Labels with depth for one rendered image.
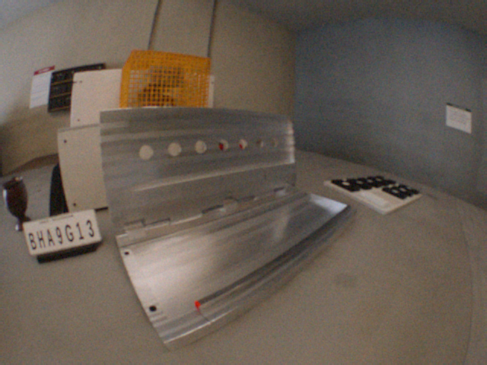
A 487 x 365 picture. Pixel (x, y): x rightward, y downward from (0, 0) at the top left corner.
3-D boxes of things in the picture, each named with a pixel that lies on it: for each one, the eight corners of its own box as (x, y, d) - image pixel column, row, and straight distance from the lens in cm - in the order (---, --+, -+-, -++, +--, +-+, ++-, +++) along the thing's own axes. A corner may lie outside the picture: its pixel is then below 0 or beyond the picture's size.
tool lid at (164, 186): (99, 110, 30) (99, 113, 32) (116, 242, 31) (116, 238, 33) (292, 116, 53) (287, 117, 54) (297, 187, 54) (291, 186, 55)
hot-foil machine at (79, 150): (70, 218, 50) (65, 48, 50) (80, 176, 89) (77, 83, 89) (285, 171, 81) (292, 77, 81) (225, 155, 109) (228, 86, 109)
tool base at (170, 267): (170, 352, 21) (160, 336, 18) (118, 245, 35) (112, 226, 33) (354, 218, 49) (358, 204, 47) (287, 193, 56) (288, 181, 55)
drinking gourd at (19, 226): (14, 223, 63) (4, 182, 60) (36, 214, 61) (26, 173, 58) (11, 237, 55) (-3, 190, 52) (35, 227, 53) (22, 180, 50)
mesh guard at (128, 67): (126, 114, 49) (132, 49, 52) (118, 118, 69) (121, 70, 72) (207, 112, 57) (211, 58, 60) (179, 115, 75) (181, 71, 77)
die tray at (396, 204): (384, 215, 56) (386, 212, 56) (322, 184, 71) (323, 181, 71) (422, 197, 93) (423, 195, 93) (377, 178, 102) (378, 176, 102)
